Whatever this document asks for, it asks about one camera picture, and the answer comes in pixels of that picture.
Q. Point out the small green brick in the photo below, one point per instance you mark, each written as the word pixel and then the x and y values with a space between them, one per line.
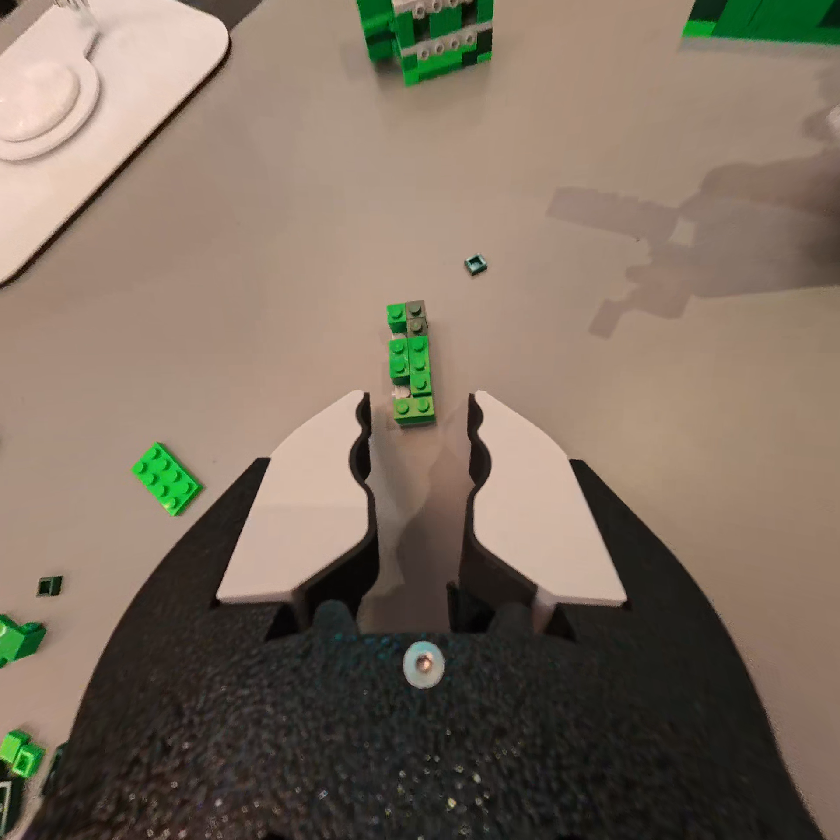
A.
pixel 12 745
pixel 29 762

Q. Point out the green plastic storage bins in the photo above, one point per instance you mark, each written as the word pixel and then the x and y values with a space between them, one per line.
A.
pixel 761 19

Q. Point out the small dark green tile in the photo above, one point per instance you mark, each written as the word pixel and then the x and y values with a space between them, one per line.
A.
pixel 476 265

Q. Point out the green flat brick plate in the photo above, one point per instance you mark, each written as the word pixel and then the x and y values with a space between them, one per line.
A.
pixel 167 479

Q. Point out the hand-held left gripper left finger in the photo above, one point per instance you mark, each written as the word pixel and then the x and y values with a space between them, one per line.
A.
pixel 295 512

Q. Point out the grey desk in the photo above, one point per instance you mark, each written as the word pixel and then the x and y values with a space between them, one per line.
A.
pixel 262 275

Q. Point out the green and white brick tower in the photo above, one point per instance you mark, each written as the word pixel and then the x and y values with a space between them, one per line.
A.
pixel 433 39

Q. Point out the green angled brick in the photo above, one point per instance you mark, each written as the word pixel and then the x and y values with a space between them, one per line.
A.
pixel 23 640

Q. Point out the long green brick assembly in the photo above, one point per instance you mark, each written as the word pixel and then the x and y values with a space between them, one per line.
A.
pixel 410 367

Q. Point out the dark green flat piece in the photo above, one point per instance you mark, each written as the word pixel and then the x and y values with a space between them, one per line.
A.
pixel 6 804

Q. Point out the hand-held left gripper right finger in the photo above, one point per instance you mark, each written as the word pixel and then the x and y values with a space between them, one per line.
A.
pixel 544 518

